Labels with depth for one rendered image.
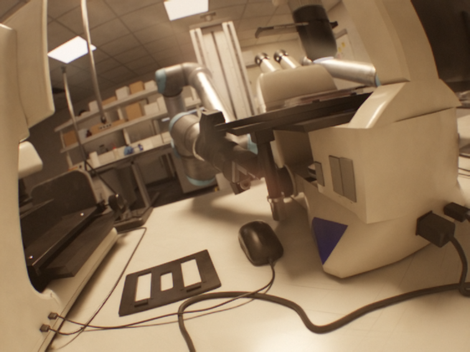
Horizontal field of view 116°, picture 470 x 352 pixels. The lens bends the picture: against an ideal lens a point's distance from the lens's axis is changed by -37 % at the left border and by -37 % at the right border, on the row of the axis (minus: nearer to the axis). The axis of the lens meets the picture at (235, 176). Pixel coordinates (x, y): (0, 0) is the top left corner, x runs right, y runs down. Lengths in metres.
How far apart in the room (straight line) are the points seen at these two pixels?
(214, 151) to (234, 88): 1.37
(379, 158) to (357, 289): 0.15
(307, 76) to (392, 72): 0.35
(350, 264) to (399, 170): 0.12
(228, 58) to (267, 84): 1.34
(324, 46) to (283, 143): 0.24
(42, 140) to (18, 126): 7.15
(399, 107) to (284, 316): 0.25
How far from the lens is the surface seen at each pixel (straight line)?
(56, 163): 7.30
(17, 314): 0.37
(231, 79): 1.85
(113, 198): 0.57
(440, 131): 0.31
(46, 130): 7.46
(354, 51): 3.54
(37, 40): 0.50
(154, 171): 5.30
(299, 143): 0.55
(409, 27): 0.30
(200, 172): 0.68
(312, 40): 0.44
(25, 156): 0.60
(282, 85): 0.56
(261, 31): 0.42
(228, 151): 0.48
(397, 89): 0.26
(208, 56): 1.88
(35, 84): 0.47
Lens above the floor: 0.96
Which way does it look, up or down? 14 degrees down
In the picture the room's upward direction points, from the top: 15 degrees counter-clockwise
